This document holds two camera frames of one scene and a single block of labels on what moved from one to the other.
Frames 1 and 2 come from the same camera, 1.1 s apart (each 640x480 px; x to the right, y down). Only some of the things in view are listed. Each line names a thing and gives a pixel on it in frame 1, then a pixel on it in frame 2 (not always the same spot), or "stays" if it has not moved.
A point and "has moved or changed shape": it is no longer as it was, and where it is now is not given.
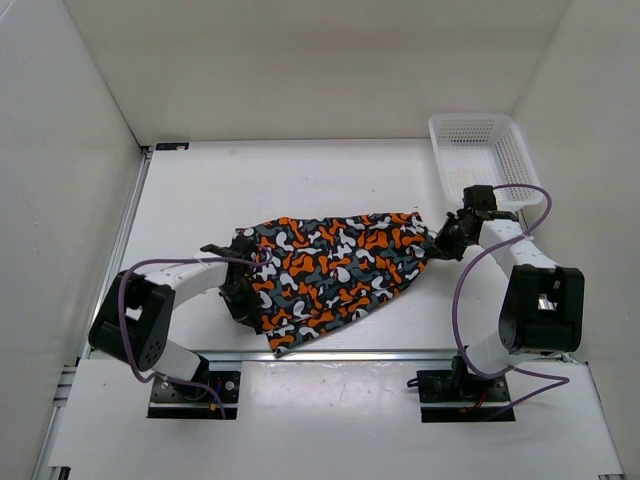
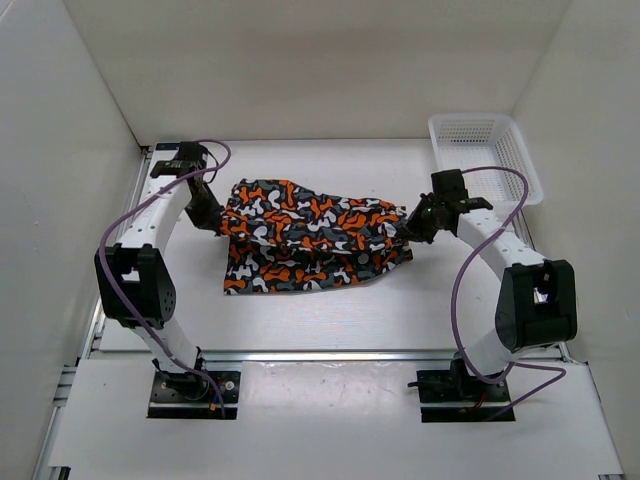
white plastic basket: [485, 150] stays
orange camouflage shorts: [323, 272] has moved or changed shape
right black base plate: [460, 386] stays
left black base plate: [170, 400] stays
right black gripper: [441, 247] → [414, 231]
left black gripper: [244, 313] → [204, 221]
